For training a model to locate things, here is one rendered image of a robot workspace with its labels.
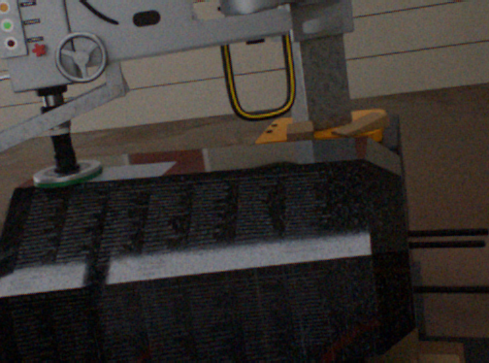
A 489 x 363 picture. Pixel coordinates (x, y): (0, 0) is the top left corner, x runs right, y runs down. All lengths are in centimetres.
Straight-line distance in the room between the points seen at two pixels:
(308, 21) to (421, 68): 562
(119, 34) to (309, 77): 95
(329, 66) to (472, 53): 563
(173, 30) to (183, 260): 67
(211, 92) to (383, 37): 222
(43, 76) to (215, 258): 73
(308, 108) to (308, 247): 102
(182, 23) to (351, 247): 80
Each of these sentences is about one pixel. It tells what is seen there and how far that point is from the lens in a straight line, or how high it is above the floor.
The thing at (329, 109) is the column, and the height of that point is 86.
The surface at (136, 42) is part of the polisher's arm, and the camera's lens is 185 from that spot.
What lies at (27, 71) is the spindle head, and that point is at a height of 123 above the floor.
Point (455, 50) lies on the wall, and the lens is 806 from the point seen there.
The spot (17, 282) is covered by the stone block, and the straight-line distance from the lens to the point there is 186.
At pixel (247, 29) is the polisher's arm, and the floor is 124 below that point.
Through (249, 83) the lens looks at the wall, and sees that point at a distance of 799.
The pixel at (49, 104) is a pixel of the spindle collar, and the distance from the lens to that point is 194.
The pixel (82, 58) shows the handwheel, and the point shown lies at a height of 124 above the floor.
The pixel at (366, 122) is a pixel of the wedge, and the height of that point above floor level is 81.
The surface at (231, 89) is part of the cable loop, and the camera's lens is 197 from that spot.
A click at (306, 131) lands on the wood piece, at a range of 232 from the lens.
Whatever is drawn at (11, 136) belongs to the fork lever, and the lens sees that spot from 194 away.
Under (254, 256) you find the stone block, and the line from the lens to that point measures 162.
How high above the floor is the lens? 131
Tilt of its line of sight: 10 degrees down
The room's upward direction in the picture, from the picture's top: 9 degrees counter-clockwise
